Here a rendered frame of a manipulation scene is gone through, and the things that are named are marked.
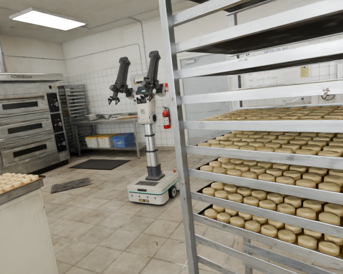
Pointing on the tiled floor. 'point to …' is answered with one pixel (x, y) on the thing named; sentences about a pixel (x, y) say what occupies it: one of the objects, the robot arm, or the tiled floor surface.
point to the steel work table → (110, 123)
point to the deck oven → (25, 124)
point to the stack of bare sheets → (70, 185)
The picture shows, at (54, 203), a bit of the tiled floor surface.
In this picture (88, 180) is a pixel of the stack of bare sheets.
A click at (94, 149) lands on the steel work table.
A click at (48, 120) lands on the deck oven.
